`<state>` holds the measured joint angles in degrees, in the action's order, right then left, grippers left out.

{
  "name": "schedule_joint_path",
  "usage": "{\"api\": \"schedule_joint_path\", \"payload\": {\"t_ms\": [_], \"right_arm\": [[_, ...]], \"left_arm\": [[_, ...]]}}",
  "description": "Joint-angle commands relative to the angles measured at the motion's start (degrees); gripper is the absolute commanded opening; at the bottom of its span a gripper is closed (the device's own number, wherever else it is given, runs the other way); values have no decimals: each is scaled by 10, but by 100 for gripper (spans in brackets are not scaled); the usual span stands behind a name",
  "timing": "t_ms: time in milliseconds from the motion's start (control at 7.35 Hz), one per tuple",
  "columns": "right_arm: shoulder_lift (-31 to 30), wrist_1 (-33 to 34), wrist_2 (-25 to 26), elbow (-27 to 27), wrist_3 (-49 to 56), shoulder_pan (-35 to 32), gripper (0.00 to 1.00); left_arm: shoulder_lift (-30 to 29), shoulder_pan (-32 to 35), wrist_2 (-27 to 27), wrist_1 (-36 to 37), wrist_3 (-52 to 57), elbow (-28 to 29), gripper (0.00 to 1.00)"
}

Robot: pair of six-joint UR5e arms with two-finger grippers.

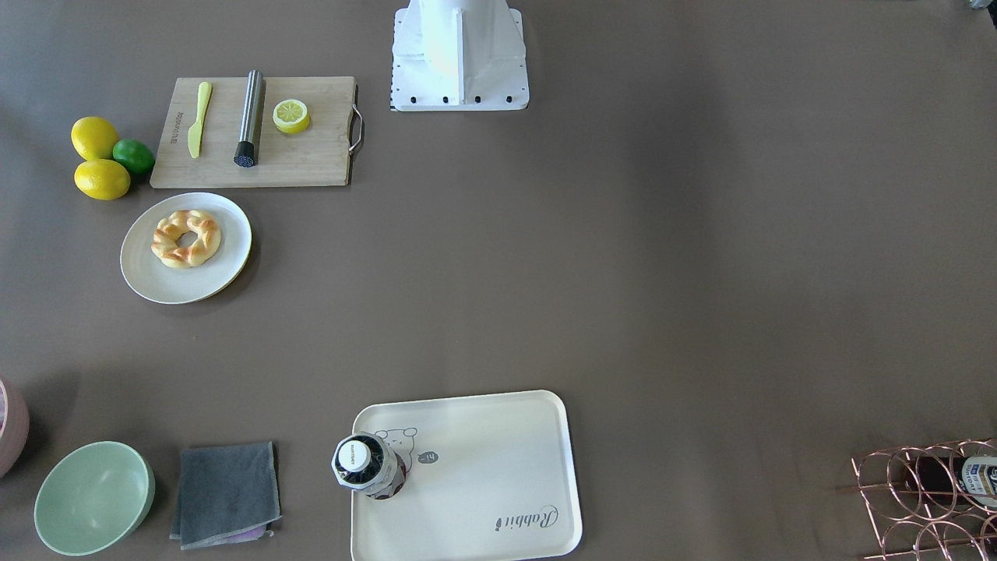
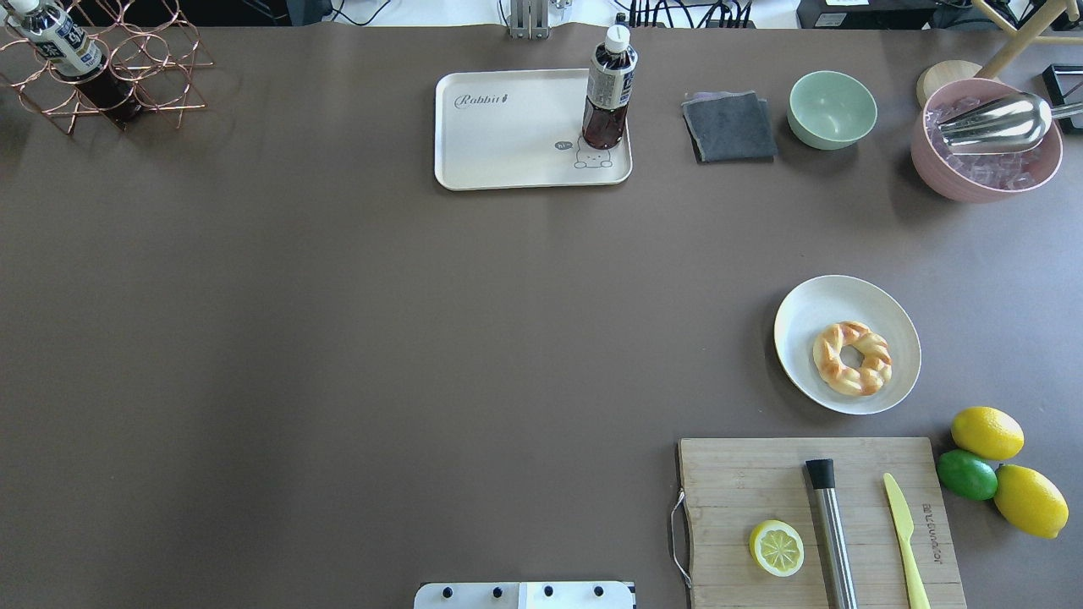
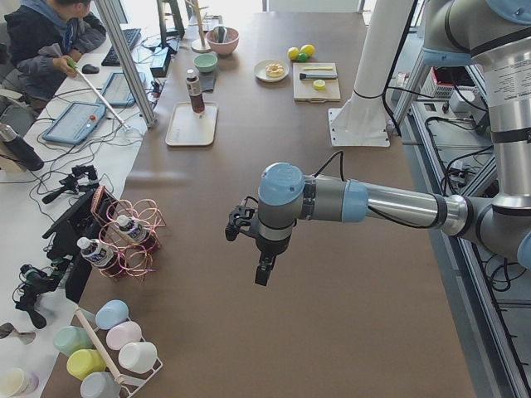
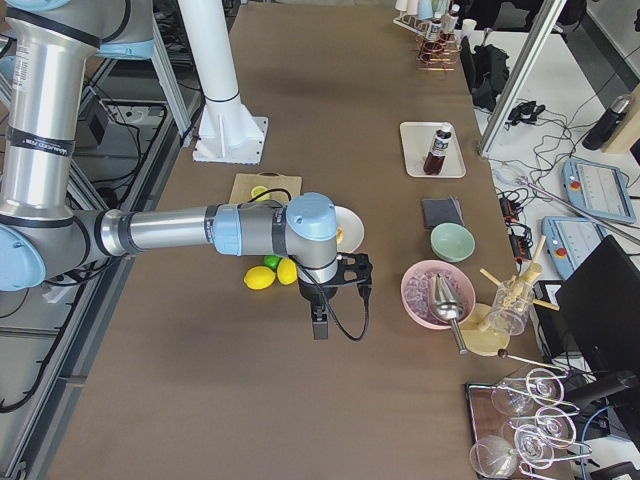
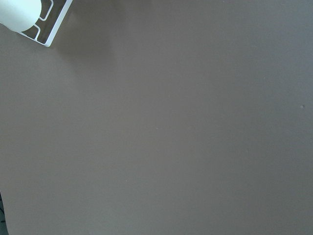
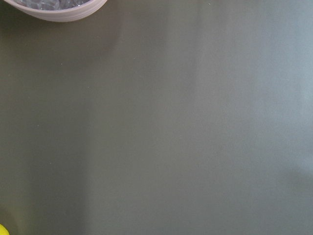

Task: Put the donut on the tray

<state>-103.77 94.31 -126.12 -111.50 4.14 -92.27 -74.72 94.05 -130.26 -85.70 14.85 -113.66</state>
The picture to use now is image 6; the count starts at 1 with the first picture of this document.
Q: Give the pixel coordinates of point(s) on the yellow lemon near edge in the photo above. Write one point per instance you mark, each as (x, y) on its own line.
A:
(3, 230)

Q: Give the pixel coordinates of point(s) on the pink ice bowl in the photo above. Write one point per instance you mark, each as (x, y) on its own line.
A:
(63, 15)

